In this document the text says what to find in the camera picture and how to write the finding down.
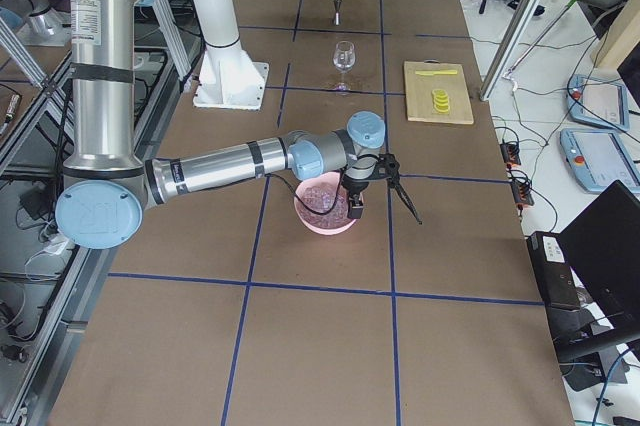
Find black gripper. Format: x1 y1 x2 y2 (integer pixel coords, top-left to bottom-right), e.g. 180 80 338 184
341 176 369 220

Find steel jigger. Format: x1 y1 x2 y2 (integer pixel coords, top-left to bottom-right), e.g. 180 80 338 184
333 0 343 26

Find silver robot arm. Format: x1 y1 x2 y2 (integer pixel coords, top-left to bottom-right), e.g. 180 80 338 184
55 0 391 249

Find clear ice cube pile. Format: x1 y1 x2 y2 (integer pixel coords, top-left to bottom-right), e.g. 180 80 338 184
296 183 350 230

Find clear wine glass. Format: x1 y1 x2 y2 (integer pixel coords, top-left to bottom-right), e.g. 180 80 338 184
333 41 356 93

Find pink bowl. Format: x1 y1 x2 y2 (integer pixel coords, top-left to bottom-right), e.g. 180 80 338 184
294 172 356 235

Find yellow lemon slices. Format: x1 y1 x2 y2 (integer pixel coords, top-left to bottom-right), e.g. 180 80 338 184
431 88 451 114

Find wooden cutting board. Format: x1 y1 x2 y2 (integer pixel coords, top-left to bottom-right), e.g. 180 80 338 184
403 61 474 125

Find yellow plastic knife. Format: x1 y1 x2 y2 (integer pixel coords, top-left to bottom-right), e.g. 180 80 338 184
414 69 458 77

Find orange connector block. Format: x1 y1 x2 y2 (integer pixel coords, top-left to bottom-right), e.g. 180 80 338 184
509 171 535 209

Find black box device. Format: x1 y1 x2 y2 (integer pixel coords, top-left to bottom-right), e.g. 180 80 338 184
527 231 580 311

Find lower teach pendant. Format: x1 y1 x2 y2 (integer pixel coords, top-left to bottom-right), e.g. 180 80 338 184
560 128 639 194

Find teach pendant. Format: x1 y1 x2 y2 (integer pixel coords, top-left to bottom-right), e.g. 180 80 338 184
567 74 630 131
560 128 639 194

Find black monitor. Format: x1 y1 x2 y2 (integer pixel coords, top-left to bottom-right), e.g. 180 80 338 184
556 180 639 362

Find upper teach pendant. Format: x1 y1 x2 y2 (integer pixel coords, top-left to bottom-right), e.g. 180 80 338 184
567 74 630 131

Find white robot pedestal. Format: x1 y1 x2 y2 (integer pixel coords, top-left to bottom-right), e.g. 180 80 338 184
193 0 269 110

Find aluminium frame post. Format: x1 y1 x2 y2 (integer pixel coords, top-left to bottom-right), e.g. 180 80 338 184
480 0 540 101

